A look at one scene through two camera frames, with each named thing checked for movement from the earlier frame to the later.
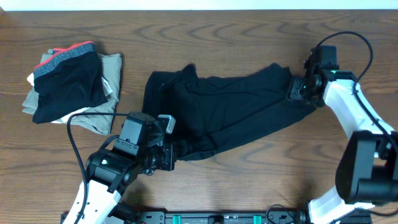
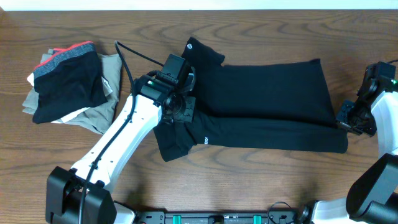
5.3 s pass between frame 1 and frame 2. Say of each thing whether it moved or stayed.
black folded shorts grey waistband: stayed
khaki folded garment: stayed
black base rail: stayed
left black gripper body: moved
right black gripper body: moved
